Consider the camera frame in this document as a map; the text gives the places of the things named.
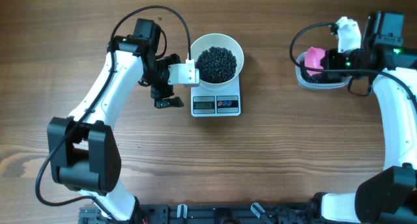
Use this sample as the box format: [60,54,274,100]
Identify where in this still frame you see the pink scoop with blue handle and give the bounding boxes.
[304,47,326,76]

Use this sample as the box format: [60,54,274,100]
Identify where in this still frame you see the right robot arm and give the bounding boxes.
[301,11,416,223]

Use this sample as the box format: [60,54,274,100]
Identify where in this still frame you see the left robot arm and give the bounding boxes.
[46,19,184,223]

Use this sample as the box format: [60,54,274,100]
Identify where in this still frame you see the white digital kitchen scale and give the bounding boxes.
[191,77,241,117]

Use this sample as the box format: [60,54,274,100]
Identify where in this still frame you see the black beans in bowl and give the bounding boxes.
[195,46,237,84]

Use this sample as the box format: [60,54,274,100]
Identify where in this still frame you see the clear plastic container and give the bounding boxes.
[295,66,351,90]

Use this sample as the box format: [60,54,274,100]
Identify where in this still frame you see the right arm white wrist camera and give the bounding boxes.
[331,16,362,53]

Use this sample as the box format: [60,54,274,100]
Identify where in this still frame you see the arm white wrist camera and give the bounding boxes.
[331,16,362,53]
[168,59,200,87]

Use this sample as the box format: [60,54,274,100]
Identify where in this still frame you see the left arm white wrist camera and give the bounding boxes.
[168,59,200,87]

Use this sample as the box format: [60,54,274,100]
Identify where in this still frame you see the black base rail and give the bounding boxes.
[78,201,326,224]

